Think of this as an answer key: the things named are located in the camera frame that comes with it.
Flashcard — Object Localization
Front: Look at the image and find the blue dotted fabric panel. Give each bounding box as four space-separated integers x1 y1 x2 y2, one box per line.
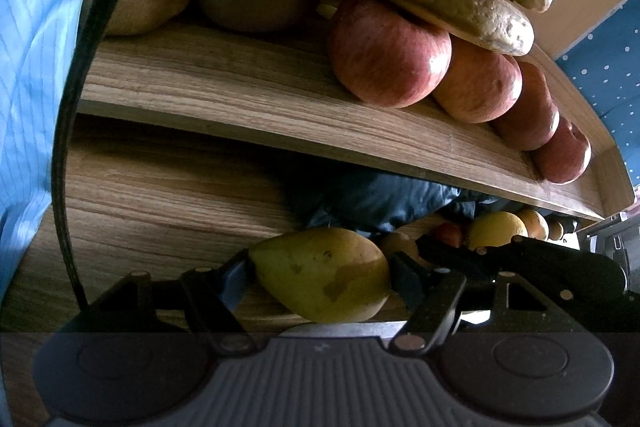
556 0 640 186

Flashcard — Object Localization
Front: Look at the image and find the red apple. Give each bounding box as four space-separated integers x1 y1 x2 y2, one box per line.
491 61 560 152
329 0 452 108
433 37 523 124
532 116 592 184

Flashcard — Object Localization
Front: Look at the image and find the striped cream pepino melon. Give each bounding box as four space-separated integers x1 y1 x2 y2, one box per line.
516 208 549 241

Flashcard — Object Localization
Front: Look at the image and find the light blue fabric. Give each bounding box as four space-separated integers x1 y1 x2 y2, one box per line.
1 0 82 288

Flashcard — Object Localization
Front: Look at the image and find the leftmost red apple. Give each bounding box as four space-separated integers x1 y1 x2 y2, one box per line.
329 0 452 108

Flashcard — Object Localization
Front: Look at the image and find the black cable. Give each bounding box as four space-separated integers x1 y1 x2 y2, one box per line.
50 0 129 310

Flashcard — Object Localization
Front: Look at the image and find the pale orange persimmon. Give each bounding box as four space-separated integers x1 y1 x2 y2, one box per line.
378 232 420 261

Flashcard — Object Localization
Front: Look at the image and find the rightmost red apple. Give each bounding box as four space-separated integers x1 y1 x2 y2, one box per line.
532 116 592 184

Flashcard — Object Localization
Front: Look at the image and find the small tan round fruit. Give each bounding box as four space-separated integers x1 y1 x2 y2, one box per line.
547 219 564 242

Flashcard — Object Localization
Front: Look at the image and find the small red tomato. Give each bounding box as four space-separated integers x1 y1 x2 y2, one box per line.
433 222 463 248

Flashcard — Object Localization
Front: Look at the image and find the dark blue cloth under shelf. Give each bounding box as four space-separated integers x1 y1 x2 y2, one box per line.
304 173 507 235

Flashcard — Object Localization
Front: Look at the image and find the wooden desk shelf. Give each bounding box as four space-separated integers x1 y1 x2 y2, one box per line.
0 20 637 333

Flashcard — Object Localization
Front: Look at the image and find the large yellow lemon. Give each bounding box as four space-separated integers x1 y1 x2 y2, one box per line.
469 211 528 251

